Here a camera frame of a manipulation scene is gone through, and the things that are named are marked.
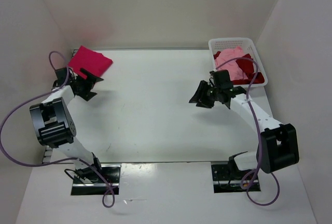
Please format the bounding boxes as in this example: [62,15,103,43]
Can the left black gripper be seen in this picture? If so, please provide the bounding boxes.
[72,67,103,101]

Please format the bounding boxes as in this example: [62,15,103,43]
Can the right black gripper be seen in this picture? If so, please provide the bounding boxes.
[189,80,221,108]

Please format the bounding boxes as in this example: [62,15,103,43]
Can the magenta t shirt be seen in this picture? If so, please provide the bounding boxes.
[68,46,113,79]

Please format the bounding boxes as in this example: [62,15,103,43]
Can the light pink t shirt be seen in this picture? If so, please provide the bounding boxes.
[214,46,247,81]

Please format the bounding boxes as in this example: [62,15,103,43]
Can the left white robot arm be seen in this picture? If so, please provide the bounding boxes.
[30,67,104,183]

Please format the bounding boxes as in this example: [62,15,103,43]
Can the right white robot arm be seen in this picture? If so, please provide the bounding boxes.
[189,80,300,179]

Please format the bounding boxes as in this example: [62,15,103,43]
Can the dark red t shirt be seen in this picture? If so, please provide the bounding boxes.
[212,51,265,87]

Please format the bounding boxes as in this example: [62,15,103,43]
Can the white plastic basket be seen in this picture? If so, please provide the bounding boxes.
[208,37,268,87]

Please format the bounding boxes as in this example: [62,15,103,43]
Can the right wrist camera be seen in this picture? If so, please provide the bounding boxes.
[210,70,233,90]

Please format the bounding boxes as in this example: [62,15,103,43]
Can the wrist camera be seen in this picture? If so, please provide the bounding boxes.
[53,67,75,88]
[210,70,233,90]

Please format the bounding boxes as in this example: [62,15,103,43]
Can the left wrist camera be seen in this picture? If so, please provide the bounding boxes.
[53,67,75,88]

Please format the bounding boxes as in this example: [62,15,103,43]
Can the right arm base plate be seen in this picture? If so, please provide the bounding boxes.
[211,162,249,193]

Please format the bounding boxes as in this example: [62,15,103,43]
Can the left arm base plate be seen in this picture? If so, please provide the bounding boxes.
[66,164,121,196]

